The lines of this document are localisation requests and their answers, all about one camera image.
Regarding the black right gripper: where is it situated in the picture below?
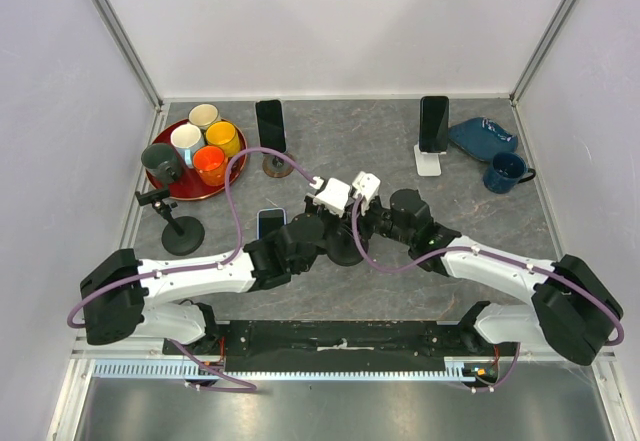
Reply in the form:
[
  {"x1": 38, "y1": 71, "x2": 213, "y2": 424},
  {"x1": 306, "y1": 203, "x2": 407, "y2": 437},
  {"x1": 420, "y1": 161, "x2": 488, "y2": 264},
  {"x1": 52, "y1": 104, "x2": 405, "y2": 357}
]
[{"x1": 343, "y1": 192, "x2": 414, "y2": 246}]

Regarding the light blue cased phone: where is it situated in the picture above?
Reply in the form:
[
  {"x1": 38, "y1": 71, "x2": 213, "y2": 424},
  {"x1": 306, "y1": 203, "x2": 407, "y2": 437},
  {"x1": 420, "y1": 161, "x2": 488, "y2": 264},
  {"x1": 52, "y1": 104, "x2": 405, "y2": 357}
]
[{"x1": 257, "y1": 207, "x2": 287, "y2": 239}]

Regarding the black phone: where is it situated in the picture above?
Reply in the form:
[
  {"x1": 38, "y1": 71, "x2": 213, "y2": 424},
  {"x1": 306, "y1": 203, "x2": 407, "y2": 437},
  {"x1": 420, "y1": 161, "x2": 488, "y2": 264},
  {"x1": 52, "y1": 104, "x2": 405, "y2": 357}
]
[
  {"x1": 255, "y1": 100, "x2": 287, "y2": 153},
  {"x1": 418, "y1": 96, "x2": 449, "y2": 153}
]

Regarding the black round-base phone stand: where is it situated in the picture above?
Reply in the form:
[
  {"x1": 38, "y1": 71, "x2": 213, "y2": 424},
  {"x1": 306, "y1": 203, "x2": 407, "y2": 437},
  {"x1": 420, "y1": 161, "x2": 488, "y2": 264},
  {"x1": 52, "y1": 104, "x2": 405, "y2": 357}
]
[{"x1": 135, "y1": 187, "x2": 205, "y2": 256}]

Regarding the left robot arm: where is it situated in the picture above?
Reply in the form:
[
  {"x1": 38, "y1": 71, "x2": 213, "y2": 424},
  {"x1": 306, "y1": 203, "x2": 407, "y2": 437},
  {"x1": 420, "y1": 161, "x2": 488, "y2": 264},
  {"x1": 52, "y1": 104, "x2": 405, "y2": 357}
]
[{"x1": 72, "y1": 196, "x2": 348, "y2": 354}]

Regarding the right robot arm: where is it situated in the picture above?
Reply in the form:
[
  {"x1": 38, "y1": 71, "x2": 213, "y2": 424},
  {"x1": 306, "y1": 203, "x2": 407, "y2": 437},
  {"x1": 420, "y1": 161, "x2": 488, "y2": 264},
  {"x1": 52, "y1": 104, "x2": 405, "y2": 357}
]
[{"x1": 351, "y1": 189, "x2": 625, "y2": 365}]

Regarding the white phone stand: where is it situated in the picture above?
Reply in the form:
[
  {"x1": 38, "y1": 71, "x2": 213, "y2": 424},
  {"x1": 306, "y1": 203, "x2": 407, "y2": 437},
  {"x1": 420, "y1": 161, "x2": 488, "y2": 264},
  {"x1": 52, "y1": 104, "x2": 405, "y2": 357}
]
[{"x1": 414, "y1": 144, "x2": 442, "y2": 177}]

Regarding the round wooden phone stand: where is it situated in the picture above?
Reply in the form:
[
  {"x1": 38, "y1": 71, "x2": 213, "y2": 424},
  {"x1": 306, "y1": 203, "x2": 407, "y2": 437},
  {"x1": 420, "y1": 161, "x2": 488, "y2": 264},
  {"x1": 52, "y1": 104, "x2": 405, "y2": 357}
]
[{"x1": 262, "y1": 154, "x2": 294, "y2": 178}]

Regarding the black phone on white stand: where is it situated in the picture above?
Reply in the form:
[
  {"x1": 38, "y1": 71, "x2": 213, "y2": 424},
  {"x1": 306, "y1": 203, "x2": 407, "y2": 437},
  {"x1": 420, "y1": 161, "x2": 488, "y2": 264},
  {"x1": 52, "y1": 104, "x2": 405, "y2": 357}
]
[{"x1": 418, "y1": 96, "x2": 449, "y2": 153}]

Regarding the blue shell-shaped plate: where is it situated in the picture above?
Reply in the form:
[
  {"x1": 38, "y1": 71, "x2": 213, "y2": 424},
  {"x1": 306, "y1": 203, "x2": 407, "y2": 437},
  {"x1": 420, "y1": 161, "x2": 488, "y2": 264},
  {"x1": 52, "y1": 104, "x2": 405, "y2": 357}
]
[{"x1": 448, "y1": 117, "x2": 519, "y2": 162}]

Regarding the orange mug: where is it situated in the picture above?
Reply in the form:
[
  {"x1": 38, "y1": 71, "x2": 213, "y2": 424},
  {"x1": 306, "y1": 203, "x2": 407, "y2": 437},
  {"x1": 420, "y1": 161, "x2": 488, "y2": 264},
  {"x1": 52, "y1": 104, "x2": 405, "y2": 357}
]
[{"x1": 194, "y1": 146, "x2": 229, "y2": 186}]

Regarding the yellow mug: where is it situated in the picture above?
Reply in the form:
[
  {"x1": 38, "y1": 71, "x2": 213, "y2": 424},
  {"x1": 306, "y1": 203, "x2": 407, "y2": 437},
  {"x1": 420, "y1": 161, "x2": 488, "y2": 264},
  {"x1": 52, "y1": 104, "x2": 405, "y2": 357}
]
[{"x1": 205, "y1": 121, "x2": 241, "y2": 158}]

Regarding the dark blue ceramic mug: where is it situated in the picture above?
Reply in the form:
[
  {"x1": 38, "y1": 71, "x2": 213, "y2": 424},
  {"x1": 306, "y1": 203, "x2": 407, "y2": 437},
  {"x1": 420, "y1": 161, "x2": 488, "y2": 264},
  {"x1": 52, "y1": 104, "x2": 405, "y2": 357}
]
[{"x1": 483, "y1": 152, "x2": 537, "y2": 194}]

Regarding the red round tray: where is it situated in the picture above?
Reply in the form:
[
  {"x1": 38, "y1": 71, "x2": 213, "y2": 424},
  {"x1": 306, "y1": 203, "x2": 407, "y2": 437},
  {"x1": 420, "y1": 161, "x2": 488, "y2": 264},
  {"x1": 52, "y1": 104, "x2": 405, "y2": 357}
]
[{"x1": 145, "y1": 119, "x2": 249, "y2": 201}]

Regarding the cream beige mug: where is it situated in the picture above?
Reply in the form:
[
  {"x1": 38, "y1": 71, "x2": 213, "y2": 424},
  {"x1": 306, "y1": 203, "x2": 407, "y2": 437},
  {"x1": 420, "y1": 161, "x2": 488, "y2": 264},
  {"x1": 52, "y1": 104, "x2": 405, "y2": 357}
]
[{"x1": 188, "y1": 104, "x2": 221, "y2": 131}]

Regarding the dark green mug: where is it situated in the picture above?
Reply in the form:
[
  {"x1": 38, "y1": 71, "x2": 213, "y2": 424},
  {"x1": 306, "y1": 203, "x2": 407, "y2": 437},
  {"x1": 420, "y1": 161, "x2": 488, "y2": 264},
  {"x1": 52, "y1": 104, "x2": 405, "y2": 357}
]
[{"x1": 141, "y1": 143, "x2": 183, "y2": 185}]

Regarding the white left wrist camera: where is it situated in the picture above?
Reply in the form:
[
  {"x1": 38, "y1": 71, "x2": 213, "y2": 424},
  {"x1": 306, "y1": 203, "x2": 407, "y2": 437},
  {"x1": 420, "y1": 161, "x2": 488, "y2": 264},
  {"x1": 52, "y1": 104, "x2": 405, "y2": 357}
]
[{"x1": 310, "y1": 176, "x2": 351, "y2": 218}]

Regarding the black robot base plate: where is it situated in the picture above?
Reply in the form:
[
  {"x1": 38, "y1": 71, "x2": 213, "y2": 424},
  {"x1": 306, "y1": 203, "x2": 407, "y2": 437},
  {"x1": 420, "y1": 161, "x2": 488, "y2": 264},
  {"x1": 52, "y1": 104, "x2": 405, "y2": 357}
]
[{"x1": 187, "y1": 320, "x2": 516, "y2": 373}]

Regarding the white mug blue handle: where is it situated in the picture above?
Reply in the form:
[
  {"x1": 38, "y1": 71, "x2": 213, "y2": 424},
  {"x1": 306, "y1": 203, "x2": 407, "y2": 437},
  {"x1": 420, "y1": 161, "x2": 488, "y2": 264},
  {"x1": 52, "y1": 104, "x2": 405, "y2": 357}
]
[{"x1": 170, "y1": 122, "x2": 206, "y2": 169}]

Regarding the light blue cable duct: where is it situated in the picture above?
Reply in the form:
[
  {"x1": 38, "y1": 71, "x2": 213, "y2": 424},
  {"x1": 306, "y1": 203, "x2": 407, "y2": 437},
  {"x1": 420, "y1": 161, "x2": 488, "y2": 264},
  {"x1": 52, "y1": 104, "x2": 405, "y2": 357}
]
[{"x1": 92, "y1": 359, "x2": 476, "y2": 382}]

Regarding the aluminium front frame rail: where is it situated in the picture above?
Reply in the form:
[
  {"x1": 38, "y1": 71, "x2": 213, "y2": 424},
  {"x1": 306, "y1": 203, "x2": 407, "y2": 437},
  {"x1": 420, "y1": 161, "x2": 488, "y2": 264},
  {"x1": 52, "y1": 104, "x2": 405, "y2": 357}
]
[{"x1": 72, "y1": 336, "x2": 164, "y2": 359}]

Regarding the aluminium corner frame post right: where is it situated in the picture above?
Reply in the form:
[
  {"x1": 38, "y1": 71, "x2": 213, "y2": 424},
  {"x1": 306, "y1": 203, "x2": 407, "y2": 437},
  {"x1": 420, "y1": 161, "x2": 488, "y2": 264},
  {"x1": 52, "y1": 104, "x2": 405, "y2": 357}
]
[{"x1": 509, "y1": 0, "x2": 580, "y2": 106}]

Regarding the aluminium corner frame post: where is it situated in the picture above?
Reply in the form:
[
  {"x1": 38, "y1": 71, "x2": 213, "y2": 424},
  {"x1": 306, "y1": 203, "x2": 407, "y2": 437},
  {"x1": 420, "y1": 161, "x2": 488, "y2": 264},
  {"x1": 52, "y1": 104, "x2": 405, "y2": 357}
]
[
  {"x1": 91, "y1": 0, "x2": 164, "y2": 111},
  {"x1": 509, "y1": 0, "x2": 580, "y2": 106}
]

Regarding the aluminium corner frame post left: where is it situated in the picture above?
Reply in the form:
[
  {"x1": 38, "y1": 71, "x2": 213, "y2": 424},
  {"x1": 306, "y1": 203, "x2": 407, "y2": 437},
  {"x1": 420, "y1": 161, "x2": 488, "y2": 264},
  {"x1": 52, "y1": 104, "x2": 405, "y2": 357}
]
[{"x1": 91, "y1": 0, "x2": 164, "y2": 111}]

